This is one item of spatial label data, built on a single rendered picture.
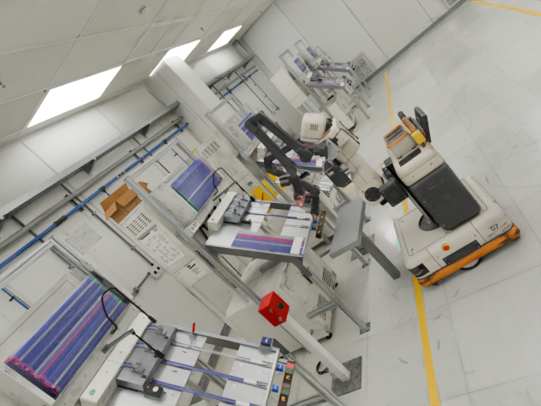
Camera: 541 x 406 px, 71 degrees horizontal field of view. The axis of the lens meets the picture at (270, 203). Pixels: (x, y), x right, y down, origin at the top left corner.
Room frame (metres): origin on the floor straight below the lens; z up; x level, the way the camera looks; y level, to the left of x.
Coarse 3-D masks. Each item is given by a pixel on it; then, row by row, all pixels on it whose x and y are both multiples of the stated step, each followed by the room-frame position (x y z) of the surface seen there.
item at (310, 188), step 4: (268, 168) 2.74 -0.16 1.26; (272, 168) 2.74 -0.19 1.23; (276, 168) 2.75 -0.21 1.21; (268, 172) 2.74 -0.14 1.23; (272, 172) 2.73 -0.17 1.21; (276, 172) 2.75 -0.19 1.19; (280, 172) 2.75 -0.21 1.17; (284, 172) 2.74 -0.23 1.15; (300, 180) 2.71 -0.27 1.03; (304, 180) 2.74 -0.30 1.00; (304, 184) 2.71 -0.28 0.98; (308, 184) 2.70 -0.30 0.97; (312, 184) 2.72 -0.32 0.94; (308, 188) 2.70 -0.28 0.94; (312, 188) 2.69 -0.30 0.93; (316, 188) 2.68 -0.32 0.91; (308, 192) 2.71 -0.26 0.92; (312, 192) 2.69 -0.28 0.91
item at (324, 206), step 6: (306, 192) 3.26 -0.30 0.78; (324, 204) 3.24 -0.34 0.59; (324, 210) 3.26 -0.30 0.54; (330, 210) 3.24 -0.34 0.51; (330, 216) 3.26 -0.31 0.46; (336, 216) 3.24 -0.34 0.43; (336, 222) 3.26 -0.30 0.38; (372, 234) 3.31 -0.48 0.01; (372, 240) 3.23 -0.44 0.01; (360, 246) 3.25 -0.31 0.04; (360, 252) 3.22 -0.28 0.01; (366, 252) 3.14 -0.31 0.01; (354, 258) 3.22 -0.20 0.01
